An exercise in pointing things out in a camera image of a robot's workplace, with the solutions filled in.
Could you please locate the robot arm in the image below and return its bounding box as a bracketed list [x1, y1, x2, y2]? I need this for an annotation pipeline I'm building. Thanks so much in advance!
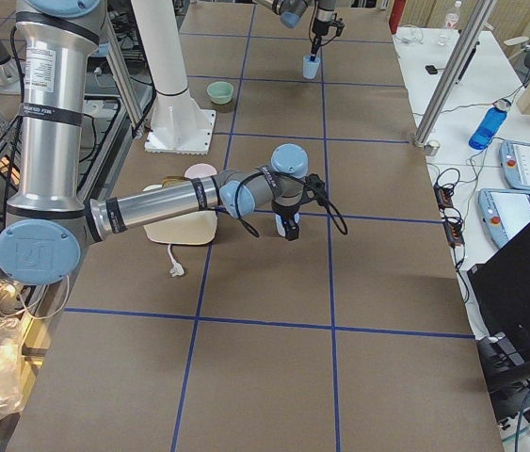
[0, 1, 308, 285]
[255, 0, 336, 61]

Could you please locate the lower teach pendant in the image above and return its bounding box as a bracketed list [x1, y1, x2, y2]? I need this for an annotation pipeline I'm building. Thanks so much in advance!
[477, 188, 530, 248]

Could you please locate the aluminium frame post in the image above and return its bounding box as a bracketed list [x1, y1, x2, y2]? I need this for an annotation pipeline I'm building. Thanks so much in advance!
[412, 0, 497, 156]

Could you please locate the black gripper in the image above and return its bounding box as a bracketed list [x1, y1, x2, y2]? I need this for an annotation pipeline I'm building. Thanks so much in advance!
[271, 196, 302, 241]
[311, 19, 329, 61]

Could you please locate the toast slice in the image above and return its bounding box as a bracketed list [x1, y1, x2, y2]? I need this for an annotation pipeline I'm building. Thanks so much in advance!
[162, 176, 188, 187]

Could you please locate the black laptop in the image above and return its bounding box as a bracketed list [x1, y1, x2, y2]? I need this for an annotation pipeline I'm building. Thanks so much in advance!
[468, 223, 530, 350]

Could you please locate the green bowl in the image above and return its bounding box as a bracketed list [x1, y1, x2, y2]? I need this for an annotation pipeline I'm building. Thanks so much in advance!
[206, 81, 234, 105]

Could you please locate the blue cup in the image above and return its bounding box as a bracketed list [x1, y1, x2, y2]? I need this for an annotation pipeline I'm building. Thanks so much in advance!
[275, 213, 300, 237]
[302, 55, 320, 80]

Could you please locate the white pedestal base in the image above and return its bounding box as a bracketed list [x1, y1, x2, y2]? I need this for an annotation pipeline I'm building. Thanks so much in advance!
[132, 0, 216, 154]

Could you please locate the white power plug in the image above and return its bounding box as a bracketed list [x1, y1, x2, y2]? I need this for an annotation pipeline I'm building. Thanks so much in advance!
[167, 244, 185, 278]

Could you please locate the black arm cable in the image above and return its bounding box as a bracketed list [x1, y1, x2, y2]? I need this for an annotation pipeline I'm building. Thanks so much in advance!
[233, 171, 349, 239]

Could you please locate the pink bowl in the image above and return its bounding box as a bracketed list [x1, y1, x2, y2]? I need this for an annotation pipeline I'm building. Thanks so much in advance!
[184, 163, 217, 179]

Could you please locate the cream toaster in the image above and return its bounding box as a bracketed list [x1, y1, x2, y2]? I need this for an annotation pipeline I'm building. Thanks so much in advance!
[143, 211, 217, 246]

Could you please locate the blue water bottle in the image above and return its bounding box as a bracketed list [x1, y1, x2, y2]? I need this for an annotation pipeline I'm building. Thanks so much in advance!
[468, 98, 512, 150]

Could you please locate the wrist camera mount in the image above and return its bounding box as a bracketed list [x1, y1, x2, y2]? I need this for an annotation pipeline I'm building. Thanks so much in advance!
[303, 173, 329, 207]
[329, 14, 345, 38]

